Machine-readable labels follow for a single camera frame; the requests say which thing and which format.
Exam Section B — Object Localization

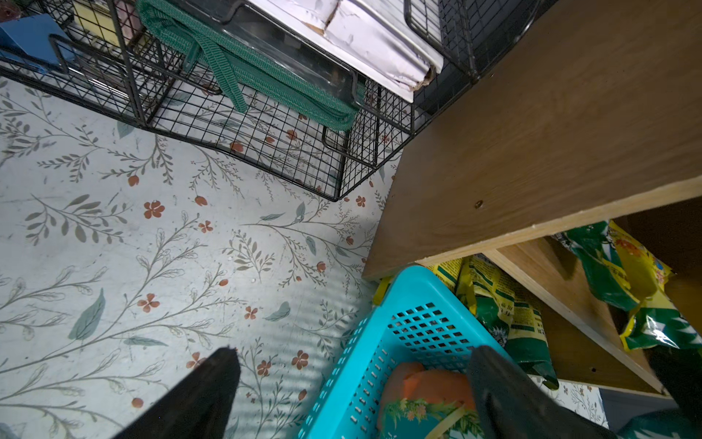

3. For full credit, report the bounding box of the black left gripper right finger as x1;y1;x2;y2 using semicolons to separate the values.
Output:
467;346;616;439

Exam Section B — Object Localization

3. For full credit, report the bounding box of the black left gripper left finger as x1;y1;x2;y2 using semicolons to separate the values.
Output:
116;348;241;439

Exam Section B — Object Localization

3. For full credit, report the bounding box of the teal plastic basket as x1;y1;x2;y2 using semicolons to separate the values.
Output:
298;265;507;438

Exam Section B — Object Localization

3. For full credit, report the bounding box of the green yellow packet on shelf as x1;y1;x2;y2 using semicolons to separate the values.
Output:
555;221;701;351

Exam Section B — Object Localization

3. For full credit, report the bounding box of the wooden two-tier shelf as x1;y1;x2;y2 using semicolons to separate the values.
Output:
363;1;701;396

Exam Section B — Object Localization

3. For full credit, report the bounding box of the green yellow packet lower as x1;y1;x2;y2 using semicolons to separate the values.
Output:
372;254;561;391

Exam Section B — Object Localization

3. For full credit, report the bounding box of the floral table mat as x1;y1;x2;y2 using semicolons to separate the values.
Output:
0;76;610;439

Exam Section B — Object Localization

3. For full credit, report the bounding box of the white paper stack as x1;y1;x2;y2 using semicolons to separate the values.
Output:
253;0;444;104

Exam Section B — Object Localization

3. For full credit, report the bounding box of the black wire desk organizer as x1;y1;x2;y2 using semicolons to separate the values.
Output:
1;1;550;201

